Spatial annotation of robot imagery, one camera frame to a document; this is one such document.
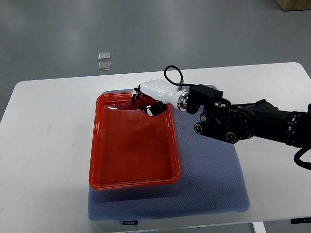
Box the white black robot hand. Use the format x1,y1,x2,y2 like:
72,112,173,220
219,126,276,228
131,80,188,117

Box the red chili pepper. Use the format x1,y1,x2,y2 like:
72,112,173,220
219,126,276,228
115,96,157,110

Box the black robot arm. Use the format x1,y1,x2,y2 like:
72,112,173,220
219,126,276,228
177,78,311,170

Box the red plastic tray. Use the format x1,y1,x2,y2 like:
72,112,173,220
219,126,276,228
89,92,181,191

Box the upper metal floor plate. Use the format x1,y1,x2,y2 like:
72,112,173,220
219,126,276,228
98,51,111,61

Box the blue-grey textured mat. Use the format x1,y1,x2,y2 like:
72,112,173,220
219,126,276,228
88,108,250,221

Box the black label tag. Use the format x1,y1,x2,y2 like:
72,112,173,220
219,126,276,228
122,220,138,226

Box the cardboard box corner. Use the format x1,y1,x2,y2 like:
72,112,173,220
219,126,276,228
276,0,311,12

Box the white table leg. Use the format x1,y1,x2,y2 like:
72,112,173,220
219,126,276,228
252,221,266,233

